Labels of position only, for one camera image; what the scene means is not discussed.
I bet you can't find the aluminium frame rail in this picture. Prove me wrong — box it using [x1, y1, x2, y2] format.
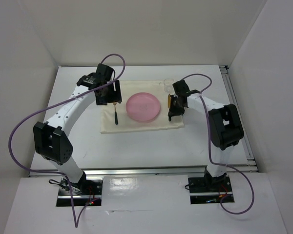
[29, 160, 258, 177]
[219, 65, 259, 173]

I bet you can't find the gold fork green handle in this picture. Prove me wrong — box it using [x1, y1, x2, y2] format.
[113, 102, 119, 125]

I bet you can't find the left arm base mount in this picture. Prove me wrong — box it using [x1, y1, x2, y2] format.
[48, 178, 103, 207]

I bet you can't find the aluminium front frame rail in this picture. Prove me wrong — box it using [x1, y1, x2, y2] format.
[29, 160, 258, 177]

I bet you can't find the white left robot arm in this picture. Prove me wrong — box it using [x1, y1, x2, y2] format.
[33, 63, 122, 195]

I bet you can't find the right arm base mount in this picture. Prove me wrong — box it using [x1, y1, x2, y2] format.
[184, 176, 234, 204]

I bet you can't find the clear plastic cup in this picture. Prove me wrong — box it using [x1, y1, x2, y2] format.
[163, 78, 174, 94]

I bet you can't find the pink round plate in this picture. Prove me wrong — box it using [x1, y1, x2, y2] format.
[126, 92, 161, 122]

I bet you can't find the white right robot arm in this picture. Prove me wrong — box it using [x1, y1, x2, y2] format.
[167, 80, 244, 191]

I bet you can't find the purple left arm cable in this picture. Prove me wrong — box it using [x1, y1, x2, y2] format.
[8, 53, 126, 228]

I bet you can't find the aluminium right frame rail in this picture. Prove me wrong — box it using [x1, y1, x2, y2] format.
[219, 65, 259, 173]

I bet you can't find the gold knife green handle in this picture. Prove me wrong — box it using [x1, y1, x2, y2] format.
[167, 94, 171, 109]

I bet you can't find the cream cloth placemat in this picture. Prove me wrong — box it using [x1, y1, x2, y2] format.
[101, 79, 184, 134]

